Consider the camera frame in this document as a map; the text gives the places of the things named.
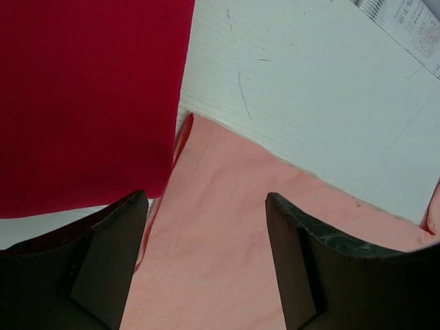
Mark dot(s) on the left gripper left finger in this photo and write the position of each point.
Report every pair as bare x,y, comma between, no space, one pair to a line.
77,276

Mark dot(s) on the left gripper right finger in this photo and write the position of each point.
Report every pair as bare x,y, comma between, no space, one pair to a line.
328,279

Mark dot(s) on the salmon pink t shirt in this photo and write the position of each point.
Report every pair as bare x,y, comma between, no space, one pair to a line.
207,263

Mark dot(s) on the folded red t shirt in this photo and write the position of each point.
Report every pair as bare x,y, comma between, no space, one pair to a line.
89,99

